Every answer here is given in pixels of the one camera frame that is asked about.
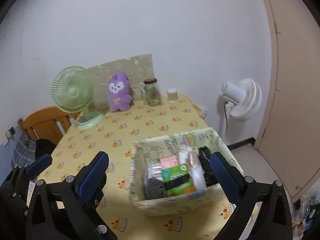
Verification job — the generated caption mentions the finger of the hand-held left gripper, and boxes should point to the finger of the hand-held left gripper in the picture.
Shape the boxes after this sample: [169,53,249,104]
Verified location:
[7,154,53,188]
[85,174,118,240]

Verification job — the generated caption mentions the clear plastic packet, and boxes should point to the clear plastic packet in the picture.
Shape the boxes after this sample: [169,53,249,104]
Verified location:
[147,164,165,180]

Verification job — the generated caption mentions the cartoon print fabric storage box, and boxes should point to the cartoon print fabric storage box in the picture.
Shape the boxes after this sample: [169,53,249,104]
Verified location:
[129,127,244,217]

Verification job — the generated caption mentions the black cloth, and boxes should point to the black cloth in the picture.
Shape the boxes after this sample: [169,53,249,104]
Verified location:
[35,139,59,160]

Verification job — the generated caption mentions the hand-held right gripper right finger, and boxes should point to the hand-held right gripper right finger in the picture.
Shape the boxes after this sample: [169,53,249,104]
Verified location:
[209,152,293,240]

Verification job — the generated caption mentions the green printed cardboard panel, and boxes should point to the green printed cardboard panel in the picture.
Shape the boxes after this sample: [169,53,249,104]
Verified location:
[86,54,154,110]

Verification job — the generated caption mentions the clear plastic bags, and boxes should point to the clear plastic bags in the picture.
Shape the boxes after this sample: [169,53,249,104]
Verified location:
[292,192,320,235]

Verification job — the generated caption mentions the yellow printed tablecloth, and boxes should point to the yellow printed tablecloth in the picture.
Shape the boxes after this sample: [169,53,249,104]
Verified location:
[27,94,260,240]

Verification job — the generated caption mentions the green desk fan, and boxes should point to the green desk fan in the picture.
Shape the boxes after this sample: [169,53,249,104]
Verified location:
[51,66,105,130]

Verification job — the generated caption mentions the blue plaid bedding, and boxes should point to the blue plaid bedding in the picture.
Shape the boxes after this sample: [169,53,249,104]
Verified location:
[11,134,38,167]

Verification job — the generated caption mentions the white standing fan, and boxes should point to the white standing fan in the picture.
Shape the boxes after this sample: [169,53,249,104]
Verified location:
[219,78,262,122]

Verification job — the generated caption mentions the black plastic bag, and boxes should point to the black plastic bag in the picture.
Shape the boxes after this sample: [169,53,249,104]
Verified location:
[199,146,220,185]

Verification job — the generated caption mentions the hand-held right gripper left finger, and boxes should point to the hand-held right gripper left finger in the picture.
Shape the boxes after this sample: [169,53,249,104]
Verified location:
[25,151,110,240]

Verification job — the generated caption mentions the black fan power cable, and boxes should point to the black fan power cable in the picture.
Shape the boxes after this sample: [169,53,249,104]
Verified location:
[224,102,229,133]

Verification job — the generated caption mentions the grey drawstring pouch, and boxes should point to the grey drawstring pouch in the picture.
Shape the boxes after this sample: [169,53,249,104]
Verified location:
[146,179,167,198]

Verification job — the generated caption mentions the beige door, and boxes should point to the beige door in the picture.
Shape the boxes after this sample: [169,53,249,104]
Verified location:
[255,0,320,203]

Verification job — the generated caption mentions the white tissue pack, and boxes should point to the white tissue pack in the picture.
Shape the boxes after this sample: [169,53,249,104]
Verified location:
[179,150,207,190]

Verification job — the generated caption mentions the green orange tissue pack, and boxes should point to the green orange tissue pack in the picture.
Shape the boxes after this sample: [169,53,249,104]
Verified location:
[161,164,195,197]

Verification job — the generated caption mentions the glass jar with dark lid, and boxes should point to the glass jar with dark lid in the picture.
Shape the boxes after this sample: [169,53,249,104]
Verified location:
[143,78,162,106]

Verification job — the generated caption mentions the pink packet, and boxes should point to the pink packet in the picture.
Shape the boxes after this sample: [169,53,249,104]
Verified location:
[160,156,180,172]

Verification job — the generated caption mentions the purple plush toy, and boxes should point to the purple plush toy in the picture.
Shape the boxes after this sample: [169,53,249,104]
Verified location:
[108,72,133,113]

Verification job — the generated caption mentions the cotton swab container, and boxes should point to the cotton swab container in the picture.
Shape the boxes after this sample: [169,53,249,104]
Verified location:
[167,88,178,103]

